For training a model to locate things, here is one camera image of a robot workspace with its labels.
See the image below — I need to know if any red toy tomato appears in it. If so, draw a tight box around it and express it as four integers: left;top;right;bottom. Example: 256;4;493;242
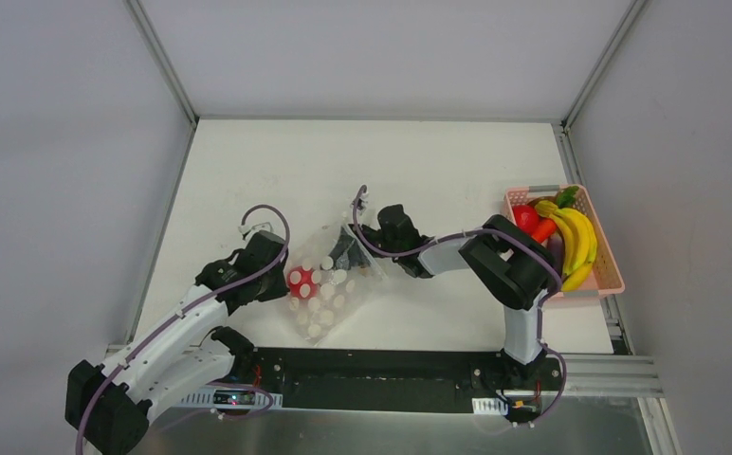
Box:
512;205;540;235

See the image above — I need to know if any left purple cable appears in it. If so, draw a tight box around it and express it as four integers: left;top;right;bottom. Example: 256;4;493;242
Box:
74;204;292;455

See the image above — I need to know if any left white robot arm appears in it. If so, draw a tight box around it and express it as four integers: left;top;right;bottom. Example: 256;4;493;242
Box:
64;229;290;454

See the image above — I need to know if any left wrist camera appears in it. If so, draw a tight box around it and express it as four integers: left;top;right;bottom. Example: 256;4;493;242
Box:
238;222;274;239

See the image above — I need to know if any polka dot zip bag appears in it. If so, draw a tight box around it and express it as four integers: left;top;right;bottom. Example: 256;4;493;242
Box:
284;217;387;345

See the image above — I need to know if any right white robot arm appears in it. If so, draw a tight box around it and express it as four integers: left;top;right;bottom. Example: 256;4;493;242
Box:
323;204;560;389

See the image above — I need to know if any purple cable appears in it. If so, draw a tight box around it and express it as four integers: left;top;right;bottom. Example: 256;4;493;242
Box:
350;184;570;428
74;204;292;455

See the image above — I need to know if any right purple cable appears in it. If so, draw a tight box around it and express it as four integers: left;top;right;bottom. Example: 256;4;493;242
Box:
350;184;570;428

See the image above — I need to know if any pink plastic basket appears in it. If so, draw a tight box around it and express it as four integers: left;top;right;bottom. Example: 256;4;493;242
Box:
502;185;625;300

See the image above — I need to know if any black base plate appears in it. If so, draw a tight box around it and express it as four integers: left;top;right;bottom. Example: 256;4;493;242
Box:
215;348;564;415

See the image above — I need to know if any yellow toy banana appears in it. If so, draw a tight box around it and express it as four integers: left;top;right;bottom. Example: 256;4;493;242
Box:
561;262;594;293

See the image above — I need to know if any orange toy carrot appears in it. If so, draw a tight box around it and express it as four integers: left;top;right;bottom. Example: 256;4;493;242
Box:
527;186;579;244

